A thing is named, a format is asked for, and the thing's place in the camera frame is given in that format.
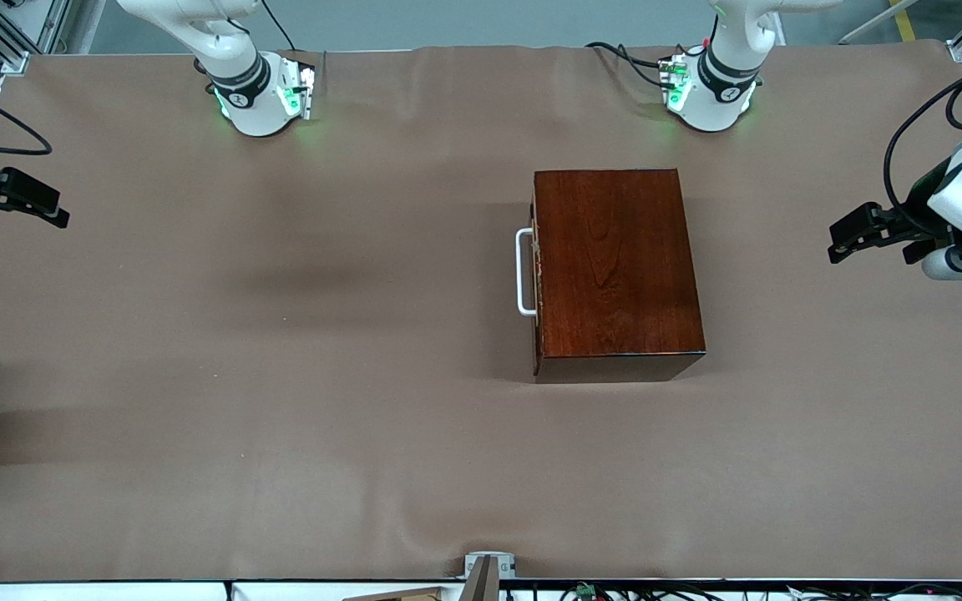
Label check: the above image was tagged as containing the table cover cloth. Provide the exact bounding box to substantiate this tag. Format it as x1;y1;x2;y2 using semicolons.
0;43;962;583

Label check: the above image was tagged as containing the wooden drawer with white handle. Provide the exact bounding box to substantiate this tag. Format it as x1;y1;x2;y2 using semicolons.
515;174;544;378

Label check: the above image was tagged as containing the black base cable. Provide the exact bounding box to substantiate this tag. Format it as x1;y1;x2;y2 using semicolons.
260;0;296;53
585;40;674;91

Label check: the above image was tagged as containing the black right base cable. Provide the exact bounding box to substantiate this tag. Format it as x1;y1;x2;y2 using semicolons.
260;0;296;53

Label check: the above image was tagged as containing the black left base cable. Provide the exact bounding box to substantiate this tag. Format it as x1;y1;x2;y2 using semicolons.
585;40;674;91

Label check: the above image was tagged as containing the tan wooden board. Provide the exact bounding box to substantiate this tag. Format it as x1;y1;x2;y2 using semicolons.
342;586;448;601

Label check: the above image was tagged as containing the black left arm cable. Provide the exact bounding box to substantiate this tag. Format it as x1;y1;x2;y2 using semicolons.
882;58;962;239

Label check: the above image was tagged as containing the dark wooden cabinet box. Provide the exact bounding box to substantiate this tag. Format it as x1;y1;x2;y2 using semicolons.
529;168;707;385

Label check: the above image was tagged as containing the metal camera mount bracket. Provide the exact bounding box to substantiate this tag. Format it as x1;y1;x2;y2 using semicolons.
462;551;518;601

